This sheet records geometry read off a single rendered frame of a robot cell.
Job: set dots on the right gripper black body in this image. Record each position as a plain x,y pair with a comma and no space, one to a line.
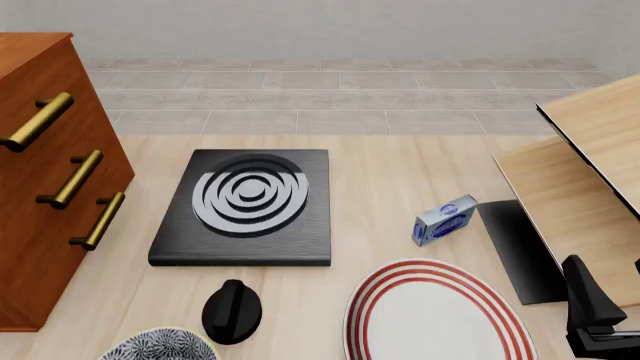
607,343

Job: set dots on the middle-sized wooden cabinet drawer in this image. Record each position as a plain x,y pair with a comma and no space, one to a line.
86,125

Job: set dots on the small wooden cabinet drawer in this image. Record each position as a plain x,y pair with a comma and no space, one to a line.
50,285

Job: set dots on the large wooden cabinet drawer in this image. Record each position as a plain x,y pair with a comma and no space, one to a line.
54,74

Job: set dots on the red-brown wooden cabinet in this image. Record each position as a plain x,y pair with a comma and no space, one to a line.
30,52

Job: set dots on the pale wooden shelf rack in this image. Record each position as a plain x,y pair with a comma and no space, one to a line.
565,195

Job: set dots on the white plate with red rings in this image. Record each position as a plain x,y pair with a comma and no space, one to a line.
430,322

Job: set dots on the blue printed food box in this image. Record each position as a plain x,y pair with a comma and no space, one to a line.
442,225

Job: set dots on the flat black stove plate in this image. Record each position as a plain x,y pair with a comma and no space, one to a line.
240,247

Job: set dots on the round black stove knob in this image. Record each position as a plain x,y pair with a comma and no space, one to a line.
231,313

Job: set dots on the black-white patterned bowl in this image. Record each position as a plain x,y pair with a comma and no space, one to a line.
157,347

